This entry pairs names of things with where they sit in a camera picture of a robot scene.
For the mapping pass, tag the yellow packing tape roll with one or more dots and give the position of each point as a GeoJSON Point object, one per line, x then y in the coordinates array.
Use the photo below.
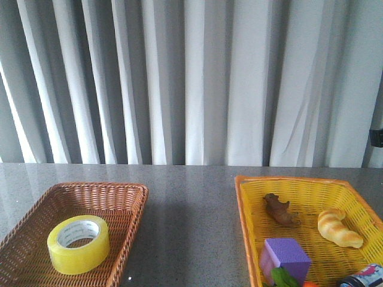
{"type": "Point", "coordinates": [78, 244]}

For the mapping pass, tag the white grey curtain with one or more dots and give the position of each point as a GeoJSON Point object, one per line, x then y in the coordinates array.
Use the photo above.
{"type": "Point", "coordinates": [234, 83]}

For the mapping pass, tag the brown animal figurine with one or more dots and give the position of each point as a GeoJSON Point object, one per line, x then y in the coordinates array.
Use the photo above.
{"type": "Point", "coordinates": [279, 211]}

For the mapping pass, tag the purple foam cube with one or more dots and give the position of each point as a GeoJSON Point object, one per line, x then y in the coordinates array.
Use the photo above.
{"type": "Point", "coordinates": [286, 253]}

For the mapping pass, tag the toy croissant bread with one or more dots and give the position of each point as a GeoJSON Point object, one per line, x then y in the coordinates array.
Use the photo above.
{"type": "Point", "coordinates": [331, 227]}

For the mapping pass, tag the toy carrot with green leaves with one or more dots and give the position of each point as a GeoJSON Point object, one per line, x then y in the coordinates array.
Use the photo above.
{"type": "Point", "coordinates": [282, 278]}

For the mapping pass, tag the yellow woven basket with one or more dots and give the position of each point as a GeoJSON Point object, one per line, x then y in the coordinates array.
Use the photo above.
{"type": "Point", "coordinates": [308, 197]}

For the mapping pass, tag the brown woven basket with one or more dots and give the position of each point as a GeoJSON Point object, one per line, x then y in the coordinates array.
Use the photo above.
{"type": "Point", "coordinates": [24, 252]}

